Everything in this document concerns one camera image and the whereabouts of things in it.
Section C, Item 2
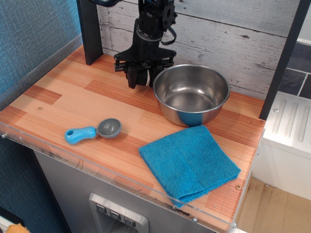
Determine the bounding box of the clear acrylic edge guard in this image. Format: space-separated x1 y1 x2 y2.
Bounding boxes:
0 123 238 233

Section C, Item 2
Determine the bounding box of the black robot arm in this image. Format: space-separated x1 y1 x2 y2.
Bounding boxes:
114 0 177 89

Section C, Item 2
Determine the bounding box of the dark left shelf post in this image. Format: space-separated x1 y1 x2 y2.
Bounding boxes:
76 0 103 65

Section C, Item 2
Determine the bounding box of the white ribbed side unit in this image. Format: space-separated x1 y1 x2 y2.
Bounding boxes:
252 92 311 200

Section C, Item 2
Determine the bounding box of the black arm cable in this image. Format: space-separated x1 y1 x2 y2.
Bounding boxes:
160 26 177 46

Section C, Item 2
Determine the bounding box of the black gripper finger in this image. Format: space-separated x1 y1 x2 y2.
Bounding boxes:
126 67 138 89
149 67 162 87

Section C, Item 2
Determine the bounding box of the dark right shelf post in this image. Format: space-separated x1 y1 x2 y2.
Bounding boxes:
259 0 311 120

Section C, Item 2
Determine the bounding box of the silver dispenser button panel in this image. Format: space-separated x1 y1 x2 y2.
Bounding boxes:
89 193 149 233

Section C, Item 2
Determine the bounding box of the blue microfiber cloth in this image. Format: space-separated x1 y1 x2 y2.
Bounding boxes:
138 125 241 208

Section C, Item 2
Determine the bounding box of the grey toy kitchen cabinet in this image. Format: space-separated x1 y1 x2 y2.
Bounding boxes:
35 151 212 233

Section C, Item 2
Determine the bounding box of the blue grey toy scoop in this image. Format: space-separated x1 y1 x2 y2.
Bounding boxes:
64 118 122 145

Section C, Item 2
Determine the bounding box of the plush sushi roll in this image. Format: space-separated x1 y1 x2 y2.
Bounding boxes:
136 69 151 86

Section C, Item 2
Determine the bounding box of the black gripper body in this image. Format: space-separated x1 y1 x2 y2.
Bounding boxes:
114 33 176 72

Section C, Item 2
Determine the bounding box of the dark shelf post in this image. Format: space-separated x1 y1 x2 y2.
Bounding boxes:
259 0 311 120
76 0 103 65

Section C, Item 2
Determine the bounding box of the silver metal bowl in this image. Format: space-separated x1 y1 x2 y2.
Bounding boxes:
153 65 230 127

